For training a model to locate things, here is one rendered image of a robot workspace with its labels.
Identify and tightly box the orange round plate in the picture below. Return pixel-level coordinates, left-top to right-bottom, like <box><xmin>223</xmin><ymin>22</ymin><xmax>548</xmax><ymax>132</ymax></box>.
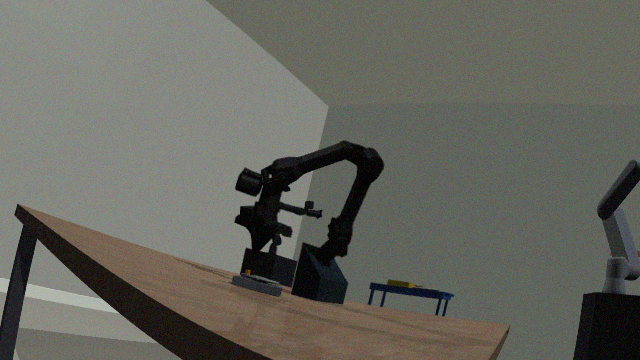
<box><xmin>240</xmin><ymin>269</ymin><xmax>280</xmax><ymax>285</ymax></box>

